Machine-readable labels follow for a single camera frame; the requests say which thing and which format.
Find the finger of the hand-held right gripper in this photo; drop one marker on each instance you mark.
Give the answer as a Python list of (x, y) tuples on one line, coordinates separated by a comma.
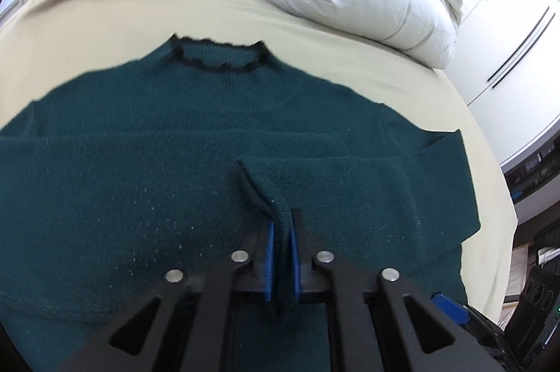
[(448, 306)]

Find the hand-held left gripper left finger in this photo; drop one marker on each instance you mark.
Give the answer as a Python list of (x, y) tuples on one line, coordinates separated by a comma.
[(269, 262)]

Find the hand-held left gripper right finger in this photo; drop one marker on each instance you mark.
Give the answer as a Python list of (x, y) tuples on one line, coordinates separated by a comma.
[(295, 267)]

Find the dark green knit sweater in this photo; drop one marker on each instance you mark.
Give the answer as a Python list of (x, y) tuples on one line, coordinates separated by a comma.
[(131, 179)]

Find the dark shelf unit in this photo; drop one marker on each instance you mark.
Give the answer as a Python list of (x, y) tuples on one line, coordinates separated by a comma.
[(533, 168)]

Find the white wardrobe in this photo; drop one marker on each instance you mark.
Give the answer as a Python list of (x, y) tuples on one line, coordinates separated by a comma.
[(503, 26)]

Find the bed with beige sheet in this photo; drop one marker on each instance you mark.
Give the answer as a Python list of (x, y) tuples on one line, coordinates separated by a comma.
[(109, 26)]

